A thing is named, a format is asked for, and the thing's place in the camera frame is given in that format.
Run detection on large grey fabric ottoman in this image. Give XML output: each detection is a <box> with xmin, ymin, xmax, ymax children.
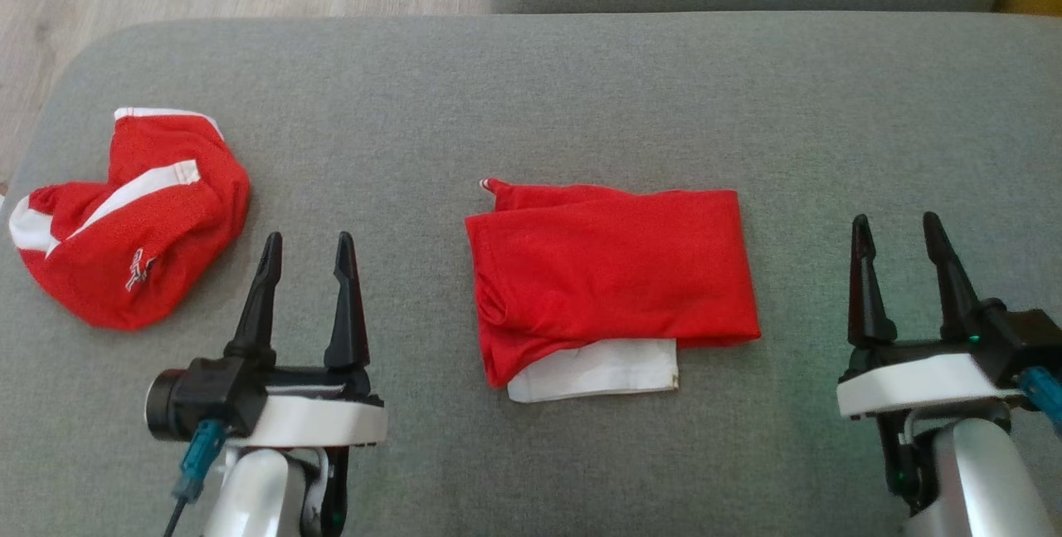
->
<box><xmin>0</xmin><ymin>12</ymin><xmax>1062</xmax><ymax>537</ymax></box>

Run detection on teal camera cable connector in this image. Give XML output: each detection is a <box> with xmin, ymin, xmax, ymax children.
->
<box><xmin>163</xmin><ymin>419</ymin><xmax>227</xmax><ymax>537</ymax></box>
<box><xmin>1019</xmin><ymin>367</ymin><xmax>1062</xmax><ymax>438</ymax></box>

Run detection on red basketball jersey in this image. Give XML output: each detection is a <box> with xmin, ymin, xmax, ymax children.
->
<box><xmin>465</xmin><ymin>178</ymin><xmax>762</xmax><ymax>403</ymax></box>

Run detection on red shorts with white stripes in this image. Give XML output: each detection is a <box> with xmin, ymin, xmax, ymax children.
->
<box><xmin>8</xmin><ymin>107</ymin><xmax>251</xmax><ymax>331</ymax></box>

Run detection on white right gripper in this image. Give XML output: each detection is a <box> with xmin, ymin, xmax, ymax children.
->
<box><xmin>836</xmin><ymin>212</ymin><xmax>1025</xmax><ymax>513</ymax></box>

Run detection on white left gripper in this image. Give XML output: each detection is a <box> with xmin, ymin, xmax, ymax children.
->
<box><xmin>224</xmin><ymin>232</ymin><xmax>388</xmax><ymax>537</ymax></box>

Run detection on teal left camera cable connector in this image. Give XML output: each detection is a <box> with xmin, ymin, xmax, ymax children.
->
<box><xmin>163</xmin><ymin>419</ymin><xmax>227</xmax><ymax>537</ymax></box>

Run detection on teal right camera cable connector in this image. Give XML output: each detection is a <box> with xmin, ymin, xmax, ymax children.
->
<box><xmin>1019</xmin><ymin>367</ymin><xmax>1062</xmax><ymax>438</ymax></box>

